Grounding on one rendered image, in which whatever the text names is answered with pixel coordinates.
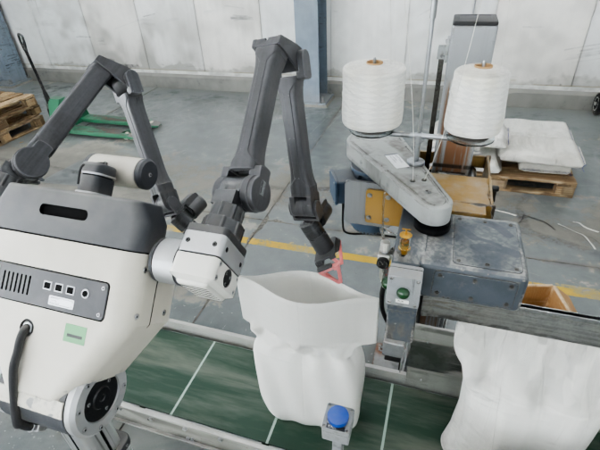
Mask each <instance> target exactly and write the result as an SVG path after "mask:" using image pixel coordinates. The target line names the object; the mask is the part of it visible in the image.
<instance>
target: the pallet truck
mask: <svg viewBox="0 0 600 450"><path fill-rule="evenodd" d="M20 36H21V37H20ZM17 37H18V39H19V41H20V44H21V47H22V49H23V51H24V52H25V54H26V55H27V58H28V60H29V63H30V65H31V68H32V70H33V71H34V73H35V75H36V78H37V81H38V83H39V86H40V87H41V89H42V92H43V95H44V98H45V100H46V108H47V111H48V114H49V116H51V115H52V114H53V112H54V111H55V110H56V108H57V107H58V106H59V105H60V103H61V102H62V101H63V99H64V98H65V96H53V97H49V95H48V94H47V92H46V90H45V88H44V86H43V83H42V81H41V79H40V77H39V76H38V72H37V70H36V68H35V66H34V63H33V62H32V60H31V58H30V56H29V52H28V48H27V45H26V42H25V39H24V36H23V35H22V34H21V33H17ZM21 39H22V41H21ZM22 43H23V44H22ZM83 121H84V122H94V123H105V124H114V125H127V126H129V124H128V122H127V119H126V117H120V116H110V115H98V114H89V113H88V110H86V111H85V112H84V113H83V114H82V116H81V117H80V118H79V120H78V121H77V123H76V124H75V125H74V127H73V128H72V129H71V131H70V132H69V133H70V134H79V135H88V136H97V137H107V138H124V139H125V140H128V139H130V140H134V139H133V137H132V134H131V132H130V130H129V129H111V128H101V127H90V126H81V125H78V124H80V123H81V122H83ZM149 121H150V124H151V127H152V128H158V126H159V125H160V124H161V123H160V122H159V121H155V120H151V119H149ZM161 125H162V124H161Z"/></svg>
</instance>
